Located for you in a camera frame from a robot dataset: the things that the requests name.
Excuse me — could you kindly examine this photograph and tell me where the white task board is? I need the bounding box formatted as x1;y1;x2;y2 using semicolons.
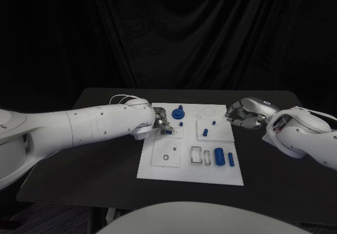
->
135;102;245;186

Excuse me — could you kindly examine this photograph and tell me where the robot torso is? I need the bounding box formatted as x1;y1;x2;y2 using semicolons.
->
95;201;314;234

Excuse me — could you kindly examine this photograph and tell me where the blue gear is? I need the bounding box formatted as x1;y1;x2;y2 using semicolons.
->
171;104;186;119

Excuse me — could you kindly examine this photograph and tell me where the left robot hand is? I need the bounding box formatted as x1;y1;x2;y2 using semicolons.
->
153;107;174;132

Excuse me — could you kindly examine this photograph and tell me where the white cable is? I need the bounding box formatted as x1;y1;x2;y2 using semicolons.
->
291;106;337;121
109;94;140;105

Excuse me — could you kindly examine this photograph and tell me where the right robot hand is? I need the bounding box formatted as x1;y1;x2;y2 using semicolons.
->
225;97;281;130

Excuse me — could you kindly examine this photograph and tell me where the thick blue cylinder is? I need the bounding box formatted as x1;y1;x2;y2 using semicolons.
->
213;147;226;166

